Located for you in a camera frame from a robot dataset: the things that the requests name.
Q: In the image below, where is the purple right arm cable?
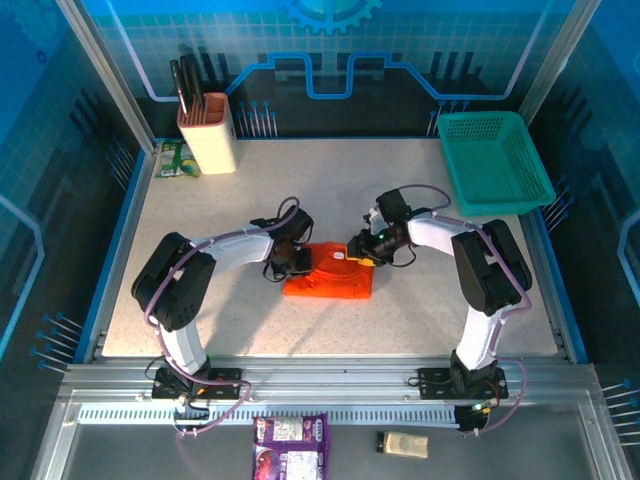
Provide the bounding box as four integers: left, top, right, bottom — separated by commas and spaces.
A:
397, 183, 534, 437

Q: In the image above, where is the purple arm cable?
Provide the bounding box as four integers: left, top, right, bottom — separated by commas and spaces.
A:
397, 183, 534, 437
143, 196, 302, 440

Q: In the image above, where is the tan small packet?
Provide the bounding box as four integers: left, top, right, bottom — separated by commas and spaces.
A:
374, 429, 430, 459

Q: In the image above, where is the purple snack packet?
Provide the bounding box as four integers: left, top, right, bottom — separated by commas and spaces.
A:
251, 412, 332, 480

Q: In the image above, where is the teal plastic basket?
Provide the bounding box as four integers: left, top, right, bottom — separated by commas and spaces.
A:
436, 110, 557, 218

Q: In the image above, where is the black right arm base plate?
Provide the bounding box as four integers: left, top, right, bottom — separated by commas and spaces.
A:
417, 366, 509, 401

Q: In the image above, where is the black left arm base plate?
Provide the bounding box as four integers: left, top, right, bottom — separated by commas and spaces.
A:
151, 367, 244, 401

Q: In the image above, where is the aluminium frame post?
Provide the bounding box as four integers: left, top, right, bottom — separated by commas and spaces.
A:
54, 0, 157, 154
517, 0, 604, 124

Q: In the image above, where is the beige knife block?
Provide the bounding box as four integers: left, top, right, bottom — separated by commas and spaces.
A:
176, 92, 239, 176

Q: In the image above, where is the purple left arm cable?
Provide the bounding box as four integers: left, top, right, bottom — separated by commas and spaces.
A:
143, 196, 302, 440

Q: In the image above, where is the green snack packet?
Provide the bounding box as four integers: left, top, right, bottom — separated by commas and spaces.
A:
154, 139, 203, 180

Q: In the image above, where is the white slotted cable tray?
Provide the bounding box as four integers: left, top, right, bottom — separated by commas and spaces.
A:
77, 403, 461, 427

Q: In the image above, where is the aluminium frame rail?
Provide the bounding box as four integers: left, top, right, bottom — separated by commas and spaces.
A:
59, 354, 599, 407

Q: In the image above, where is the black knife handle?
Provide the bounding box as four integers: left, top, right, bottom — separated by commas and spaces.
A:
178, 54, 200, 112
189, 53, 207, 107
168, 59, 190, 116

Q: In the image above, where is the orange t-shirt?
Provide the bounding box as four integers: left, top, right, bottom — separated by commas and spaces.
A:
283, 241, 374, 301

